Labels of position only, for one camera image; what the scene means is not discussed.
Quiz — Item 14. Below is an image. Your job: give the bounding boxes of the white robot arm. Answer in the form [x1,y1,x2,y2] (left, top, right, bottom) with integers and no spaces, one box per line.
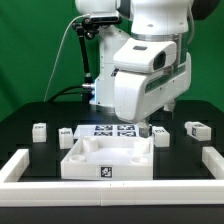
[75,0,221,137]

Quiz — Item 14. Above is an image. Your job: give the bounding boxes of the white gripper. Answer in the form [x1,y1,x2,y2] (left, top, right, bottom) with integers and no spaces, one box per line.
[114,55,191,138]

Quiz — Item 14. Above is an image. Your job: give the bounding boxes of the grey camera on mount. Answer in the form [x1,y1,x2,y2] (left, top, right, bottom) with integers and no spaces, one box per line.
[90,12,121,24]

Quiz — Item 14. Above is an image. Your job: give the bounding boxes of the white U-shaped fence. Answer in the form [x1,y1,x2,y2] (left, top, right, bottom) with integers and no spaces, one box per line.
[0,149,224,207]

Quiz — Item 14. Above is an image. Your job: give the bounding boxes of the black base cables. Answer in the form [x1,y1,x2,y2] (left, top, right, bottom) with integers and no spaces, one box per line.
[46,83,96,104]

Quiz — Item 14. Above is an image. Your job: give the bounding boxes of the white square table top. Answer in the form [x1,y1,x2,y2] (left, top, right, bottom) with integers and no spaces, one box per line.
[61,136,154,181]

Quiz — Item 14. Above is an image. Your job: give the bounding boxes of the white marker plate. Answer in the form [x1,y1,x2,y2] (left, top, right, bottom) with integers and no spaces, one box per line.
[74,124,139,139]

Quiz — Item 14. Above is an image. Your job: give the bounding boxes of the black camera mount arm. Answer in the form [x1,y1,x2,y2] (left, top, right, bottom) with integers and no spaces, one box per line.
[72,17,99,83]

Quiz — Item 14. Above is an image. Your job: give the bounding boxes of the white camera cable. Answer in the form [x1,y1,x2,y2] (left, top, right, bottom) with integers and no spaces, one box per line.
[43,13,92,103]

